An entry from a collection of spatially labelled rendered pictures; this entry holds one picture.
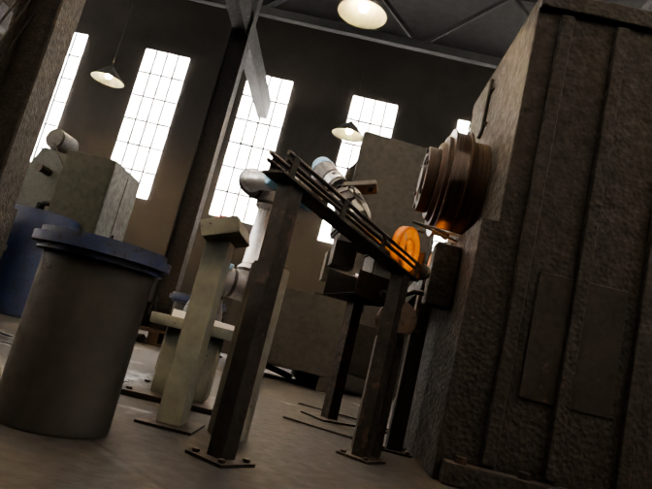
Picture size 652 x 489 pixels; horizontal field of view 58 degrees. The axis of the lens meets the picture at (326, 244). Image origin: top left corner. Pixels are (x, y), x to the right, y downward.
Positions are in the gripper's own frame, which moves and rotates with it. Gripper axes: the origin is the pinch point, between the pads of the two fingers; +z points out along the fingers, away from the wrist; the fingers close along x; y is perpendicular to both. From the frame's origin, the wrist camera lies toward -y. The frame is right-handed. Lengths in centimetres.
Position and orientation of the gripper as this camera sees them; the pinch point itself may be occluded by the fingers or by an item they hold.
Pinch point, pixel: (370, 215)
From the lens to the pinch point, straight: 189.6
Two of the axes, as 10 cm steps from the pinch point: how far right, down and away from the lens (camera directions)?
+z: 4.1, 5.9, -7.0
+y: -9.1, 3.4, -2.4
